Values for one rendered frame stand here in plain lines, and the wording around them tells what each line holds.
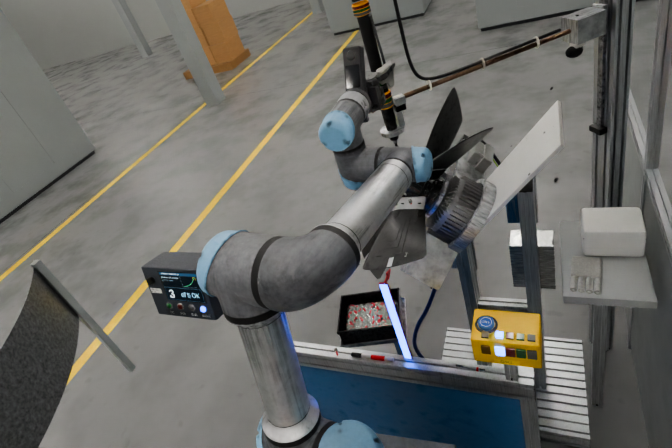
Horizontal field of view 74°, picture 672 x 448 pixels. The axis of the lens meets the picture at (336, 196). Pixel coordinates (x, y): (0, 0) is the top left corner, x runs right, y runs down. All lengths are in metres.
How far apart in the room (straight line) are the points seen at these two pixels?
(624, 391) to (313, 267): 1.93
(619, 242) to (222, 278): 1.27
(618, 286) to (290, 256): 1.16
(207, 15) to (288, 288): 8.74
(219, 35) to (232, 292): 8.72
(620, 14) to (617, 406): 1.57
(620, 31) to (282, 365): 1.29
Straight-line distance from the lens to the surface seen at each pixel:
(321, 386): 1.77
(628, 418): 2.36
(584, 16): 1.50
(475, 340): 1.20
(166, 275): 1.55
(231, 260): 0.71
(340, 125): 0.92
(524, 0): 6.77
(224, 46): 9.32
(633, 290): 1.60
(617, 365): 2.48
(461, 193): 1.47
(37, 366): 2.54
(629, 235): 1.63
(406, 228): 1.36
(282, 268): 0.65
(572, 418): 2.23
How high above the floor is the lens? 2.03
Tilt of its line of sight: 32 degrees down
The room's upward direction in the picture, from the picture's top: 20 degrees counter-clockwise
